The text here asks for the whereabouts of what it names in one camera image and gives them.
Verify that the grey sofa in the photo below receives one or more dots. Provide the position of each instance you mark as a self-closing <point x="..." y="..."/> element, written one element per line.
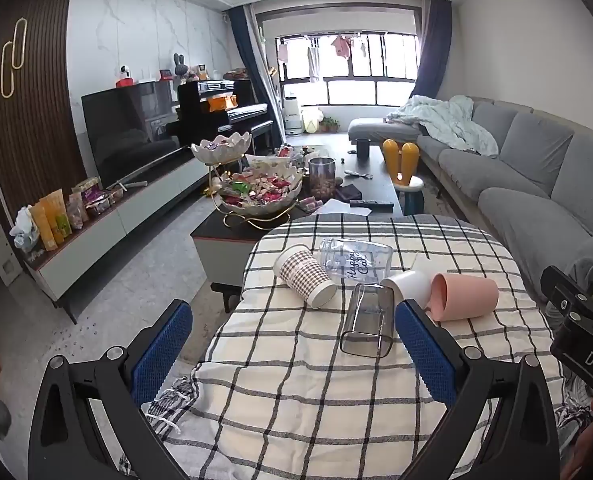
<point x="516" y="170"/>

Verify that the pink cup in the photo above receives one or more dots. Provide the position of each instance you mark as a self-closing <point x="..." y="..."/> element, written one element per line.
<point x="469" y="295"/>

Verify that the row of snack packets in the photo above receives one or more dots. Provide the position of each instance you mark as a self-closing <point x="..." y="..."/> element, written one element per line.
<point x="59" y="215"/>

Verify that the clear printed glass cup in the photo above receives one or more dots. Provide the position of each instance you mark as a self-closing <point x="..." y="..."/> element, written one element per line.
<point x="356" y="260"/>

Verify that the light crumpled blanket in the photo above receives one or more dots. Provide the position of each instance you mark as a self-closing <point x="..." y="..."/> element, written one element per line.
<point x="451" y="120"/>

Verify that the gold paperclip wall ornament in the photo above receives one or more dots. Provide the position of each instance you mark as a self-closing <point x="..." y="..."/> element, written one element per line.
<point x="25" y="40"/>
<point x="3" y="70"/>

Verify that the white tv cabinet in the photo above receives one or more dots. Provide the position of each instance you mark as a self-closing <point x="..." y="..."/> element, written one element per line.
<point x="126" y="230"/>

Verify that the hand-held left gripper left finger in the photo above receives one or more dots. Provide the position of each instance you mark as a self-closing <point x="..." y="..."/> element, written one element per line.
<point x="160" y="355"/>

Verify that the dark coffee table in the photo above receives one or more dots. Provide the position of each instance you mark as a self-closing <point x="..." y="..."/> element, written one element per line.
<point x="376" y="187"/>

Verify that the white red security camera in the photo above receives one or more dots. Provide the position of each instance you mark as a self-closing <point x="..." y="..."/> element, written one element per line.
<point x="124" y="77"/>

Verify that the grey rabbit figure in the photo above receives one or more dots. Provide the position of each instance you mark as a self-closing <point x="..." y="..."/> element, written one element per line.
<point x="179" y="67"/>

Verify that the tiered white shell bowl stand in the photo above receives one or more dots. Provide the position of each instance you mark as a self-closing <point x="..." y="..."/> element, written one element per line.
<point x="256" y="207"/>

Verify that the orange bag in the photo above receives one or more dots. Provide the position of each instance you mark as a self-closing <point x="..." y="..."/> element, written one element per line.
<point x="224" y="103"/>

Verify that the blue curtain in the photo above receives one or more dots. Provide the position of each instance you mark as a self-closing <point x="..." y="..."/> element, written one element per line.
<point x="249" y="60"/>
<point x="434" y="50"/>

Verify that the pink hanging garment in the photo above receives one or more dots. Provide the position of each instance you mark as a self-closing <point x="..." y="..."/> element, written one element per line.
<point x="341" y="46"/>

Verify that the houndstooth paper cup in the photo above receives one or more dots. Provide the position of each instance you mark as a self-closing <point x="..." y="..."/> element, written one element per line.
<point x="302" y="272"/>

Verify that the black television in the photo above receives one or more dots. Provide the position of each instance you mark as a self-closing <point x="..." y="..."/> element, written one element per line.
<point x="126" y="130"/>

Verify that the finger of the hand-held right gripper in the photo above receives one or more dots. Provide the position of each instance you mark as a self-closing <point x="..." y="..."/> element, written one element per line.
<point x="568" y="290"/>

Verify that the black cup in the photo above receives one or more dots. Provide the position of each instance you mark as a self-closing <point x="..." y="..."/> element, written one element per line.
<point x="363" y="148"/>

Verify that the white hanging garment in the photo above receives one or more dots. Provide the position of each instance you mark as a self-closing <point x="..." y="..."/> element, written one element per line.
<point x="314" y="65"/>

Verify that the smoky clear square cup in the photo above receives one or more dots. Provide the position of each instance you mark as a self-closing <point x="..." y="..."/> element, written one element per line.
<point x="367" y="320"/>

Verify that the yellow white lamp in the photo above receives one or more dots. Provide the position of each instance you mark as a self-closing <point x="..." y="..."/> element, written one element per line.
<point x="311" y="120"/>

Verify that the white paper sheet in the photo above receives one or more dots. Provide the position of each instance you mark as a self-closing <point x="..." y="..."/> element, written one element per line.
<point x="339" y="208"/>

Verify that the pink snack packet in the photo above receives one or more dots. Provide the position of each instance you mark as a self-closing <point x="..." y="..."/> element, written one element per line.
<point x="311" y="204"/>

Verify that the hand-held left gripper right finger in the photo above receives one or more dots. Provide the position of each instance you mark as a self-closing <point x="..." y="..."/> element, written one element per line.
<point x="426" y="355"/>

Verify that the white blue plush toy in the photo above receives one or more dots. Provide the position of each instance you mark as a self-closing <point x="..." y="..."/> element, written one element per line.
<point x="24" y="230"/>

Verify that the black white checked tablecloth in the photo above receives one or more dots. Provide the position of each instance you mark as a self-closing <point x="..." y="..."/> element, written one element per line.
<point x="286" y="390"/>

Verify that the pile of wrapped candies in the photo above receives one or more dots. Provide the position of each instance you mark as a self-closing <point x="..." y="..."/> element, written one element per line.
<point x="261" y="189"/>

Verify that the white air purifier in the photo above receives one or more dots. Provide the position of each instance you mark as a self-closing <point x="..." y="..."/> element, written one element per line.
<point x="291" y="115"/>

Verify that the white cup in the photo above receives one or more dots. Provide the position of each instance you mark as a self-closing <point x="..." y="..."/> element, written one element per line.
<point x="409" y="282"/>

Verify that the black upright piano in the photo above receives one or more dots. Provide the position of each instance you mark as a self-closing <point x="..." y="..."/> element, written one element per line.
<point x="211" y="120"/>

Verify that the potted plant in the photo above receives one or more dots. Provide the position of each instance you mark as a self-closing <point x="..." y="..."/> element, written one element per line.
<point x="330" y="124"/>

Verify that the black remote control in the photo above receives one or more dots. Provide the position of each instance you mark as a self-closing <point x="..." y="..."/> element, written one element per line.
<point x="371" y="204"/>

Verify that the glass jar of nuts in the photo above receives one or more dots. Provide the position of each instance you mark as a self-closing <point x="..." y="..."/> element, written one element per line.
<point x="322" y="180"/>

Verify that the yellow rabbit ear stool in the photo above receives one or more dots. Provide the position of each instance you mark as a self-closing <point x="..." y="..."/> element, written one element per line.
<point x="401" y="165"/>

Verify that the black framed window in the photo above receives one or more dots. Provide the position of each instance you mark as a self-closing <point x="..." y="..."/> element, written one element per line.
<point x="366" y="67"/>

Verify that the grey cloth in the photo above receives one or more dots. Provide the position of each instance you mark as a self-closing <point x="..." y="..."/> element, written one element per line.
<point x="583" y="260"/>

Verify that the dark folded cloth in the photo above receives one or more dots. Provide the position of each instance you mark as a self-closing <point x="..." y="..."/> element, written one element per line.
<point x="350" y="192"/>

